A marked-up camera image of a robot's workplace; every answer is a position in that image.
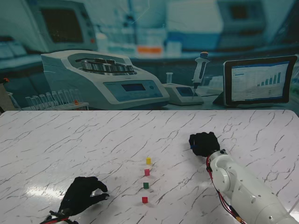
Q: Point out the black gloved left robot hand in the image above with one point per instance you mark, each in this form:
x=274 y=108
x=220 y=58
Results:
x=78 y=194

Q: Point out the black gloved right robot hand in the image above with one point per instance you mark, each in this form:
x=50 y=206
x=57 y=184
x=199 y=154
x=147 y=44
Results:
x=205 y=143

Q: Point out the yellow domino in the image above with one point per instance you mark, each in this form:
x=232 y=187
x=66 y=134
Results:
x=148 y=160

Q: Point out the pink domino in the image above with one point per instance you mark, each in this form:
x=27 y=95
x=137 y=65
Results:
x=147 y=172

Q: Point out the red domino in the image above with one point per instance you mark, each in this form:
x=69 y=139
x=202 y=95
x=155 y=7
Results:
x=145 y=200

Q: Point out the green domino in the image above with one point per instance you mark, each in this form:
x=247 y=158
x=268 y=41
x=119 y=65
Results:
x=146 y=185

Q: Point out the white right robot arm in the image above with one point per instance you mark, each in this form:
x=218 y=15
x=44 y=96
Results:
x=245 y=186

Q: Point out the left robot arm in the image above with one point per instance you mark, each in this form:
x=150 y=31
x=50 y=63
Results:
x=57 y=219

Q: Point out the printed laboratory scene backdrop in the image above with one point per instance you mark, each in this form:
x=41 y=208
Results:
x=149 y=28

